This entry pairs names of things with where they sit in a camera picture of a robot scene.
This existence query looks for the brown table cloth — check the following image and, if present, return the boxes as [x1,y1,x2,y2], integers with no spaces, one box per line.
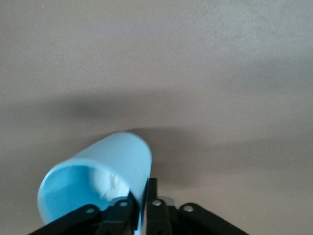
[0,0,313,235]

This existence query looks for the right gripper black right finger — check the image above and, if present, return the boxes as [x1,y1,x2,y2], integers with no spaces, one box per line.
[145,178,250,235]

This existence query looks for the light blue plastic cup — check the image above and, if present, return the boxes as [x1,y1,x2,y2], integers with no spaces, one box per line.
[37,131,153,235]

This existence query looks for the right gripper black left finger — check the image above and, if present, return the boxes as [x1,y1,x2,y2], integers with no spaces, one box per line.
[26,189,140,235]

